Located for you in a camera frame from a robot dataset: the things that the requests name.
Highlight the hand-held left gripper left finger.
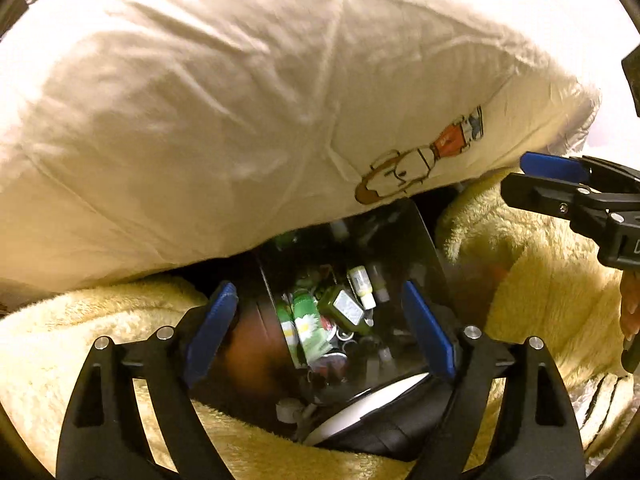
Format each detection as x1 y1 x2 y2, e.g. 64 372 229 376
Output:
56 281 240 480

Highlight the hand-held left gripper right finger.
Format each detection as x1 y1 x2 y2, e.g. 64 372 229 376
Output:
402 280 586 480

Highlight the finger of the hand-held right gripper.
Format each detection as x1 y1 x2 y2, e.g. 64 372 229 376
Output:
519 152 640 193
501 172 608 223

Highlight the small white yellow bottle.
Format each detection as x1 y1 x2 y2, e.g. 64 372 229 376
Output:
347 266 377 311

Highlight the black trash bin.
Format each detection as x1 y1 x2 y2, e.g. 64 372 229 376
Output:
220 197 483 462

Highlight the dark green labelled bottle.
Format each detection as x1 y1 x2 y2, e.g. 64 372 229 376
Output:
317 285 376 337

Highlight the green daisy print bottle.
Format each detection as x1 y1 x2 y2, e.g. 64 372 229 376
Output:
289 290 330 367

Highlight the person's right hand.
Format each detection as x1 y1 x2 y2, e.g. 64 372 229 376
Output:
619 269 640 341

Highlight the yellow fluffy blanket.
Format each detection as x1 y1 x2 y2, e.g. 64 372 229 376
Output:
0 167 640 480

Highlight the grey striped cloth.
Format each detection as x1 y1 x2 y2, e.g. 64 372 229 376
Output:
570 370 633 461

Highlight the cream cartoon print quilt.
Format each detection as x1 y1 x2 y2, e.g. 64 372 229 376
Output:
0 0 603 293

